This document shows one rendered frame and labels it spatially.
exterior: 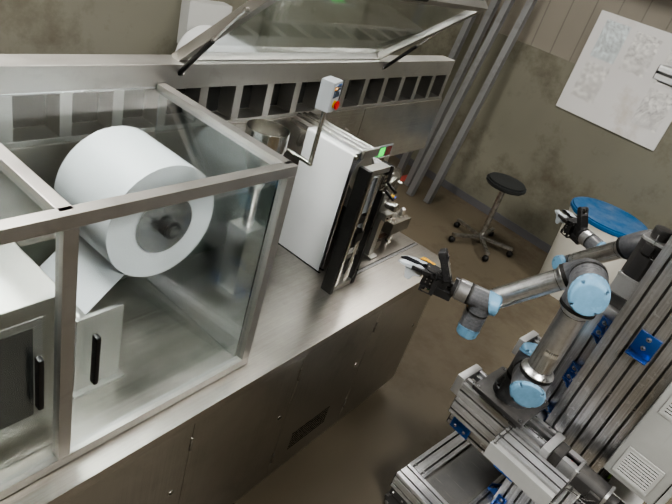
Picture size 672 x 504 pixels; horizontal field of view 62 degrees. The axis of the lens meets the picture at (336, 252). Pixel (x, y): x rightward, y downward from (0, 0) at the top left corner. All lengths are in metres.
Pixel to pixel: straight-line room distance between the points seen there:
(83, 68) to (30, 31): 2.43
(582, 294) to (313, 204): 1.05
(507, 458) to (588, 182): 3.61
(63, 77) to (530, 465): 1.90
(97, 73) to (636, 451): 2.07
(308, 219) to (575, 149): 3.56
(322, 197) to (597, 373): 1.20
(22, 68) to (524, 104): 4.70
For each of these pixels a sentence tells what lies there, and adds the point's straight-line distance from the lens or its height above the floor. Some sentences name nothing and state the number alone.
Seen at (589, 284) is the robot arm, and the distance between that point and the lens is 1.82.
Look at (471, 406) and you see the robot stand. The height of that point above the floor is 0.69.
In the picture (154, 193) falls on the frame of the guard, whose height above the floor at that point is 1.60.
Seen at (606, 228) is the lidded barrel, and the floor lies 0.73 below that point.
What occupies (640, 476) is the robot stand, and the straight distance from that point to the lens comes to 2.32.
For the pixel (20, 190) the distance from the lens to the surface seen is 1.18.
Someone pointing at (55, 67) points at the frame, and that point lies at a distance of 1.63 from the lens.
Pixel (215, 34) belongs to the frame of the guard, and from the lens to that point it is 1.72.
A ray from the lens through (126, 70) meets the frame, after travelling 1.73.
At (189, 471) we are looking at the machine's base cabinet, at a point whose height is 0.57.
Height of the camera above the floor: 2.16
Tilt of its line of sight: 30 degrees down
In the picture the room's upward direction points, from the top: 18 degrees clockwise
